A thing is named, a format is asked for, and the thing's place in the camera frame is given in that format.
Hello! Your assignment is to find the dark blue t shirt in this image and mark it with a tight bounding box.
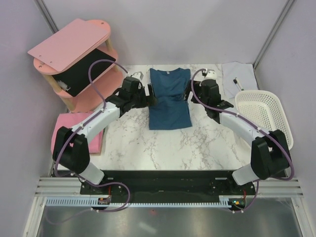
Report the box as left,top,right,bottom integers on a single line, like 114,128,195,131
149,68,192,130

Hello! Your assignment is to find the pink t shirt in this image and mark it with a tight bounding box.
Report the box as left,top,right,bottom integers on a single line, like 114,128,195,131
51,111,103,154

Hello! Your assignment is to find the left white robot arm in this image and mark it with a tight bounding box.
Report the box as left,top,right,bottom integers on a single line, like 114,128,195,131
52,77,157,194

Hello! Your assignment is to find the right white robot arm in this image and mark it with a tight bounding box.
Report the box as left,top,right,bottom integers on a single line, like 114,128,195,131
184,68,294,195

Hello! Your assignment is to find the black white marker pen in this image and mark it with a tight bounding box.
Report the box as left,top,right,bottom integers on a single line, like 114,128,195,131
233,78,244,91

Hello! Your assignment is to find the white cloth in corner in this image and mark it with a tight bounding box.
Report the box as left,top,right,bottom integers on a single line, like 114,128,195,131
222,62,258,99

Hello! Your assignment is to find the white plastic laundry basket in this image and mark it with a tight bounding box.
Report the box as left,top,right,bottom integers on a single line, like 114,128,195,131
235,90,294,149

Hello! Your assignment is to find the black mat on shelf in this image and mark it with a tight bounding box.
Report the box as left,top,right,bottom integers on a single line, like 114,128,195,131
52,48,117,97

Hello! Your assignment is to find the small white shelf clip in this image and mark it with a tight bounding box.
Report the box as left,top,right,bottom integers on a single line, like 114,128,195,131
59,81,70,91

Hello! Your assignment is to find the pink wooden shelf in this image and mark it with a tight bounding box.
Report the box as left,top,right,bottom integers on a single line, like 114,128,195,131
28,19,123,113

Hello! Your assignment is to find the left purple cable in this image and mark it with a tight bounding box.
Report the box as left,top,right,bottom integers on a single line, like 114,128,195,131
45,60,131,225

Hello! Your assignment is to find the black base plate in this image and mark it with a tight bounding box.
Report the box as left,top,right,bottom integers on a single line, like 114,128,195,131
80,170,255,196

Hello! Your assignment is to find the white cable duct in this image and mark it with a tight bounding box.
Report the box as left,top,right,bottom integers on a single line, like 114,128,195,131
45,197,242,208

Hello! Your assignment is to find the aluminium rail frame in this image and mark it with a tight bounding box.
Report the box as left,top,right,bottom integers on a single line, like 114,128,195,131
35,177,303,198

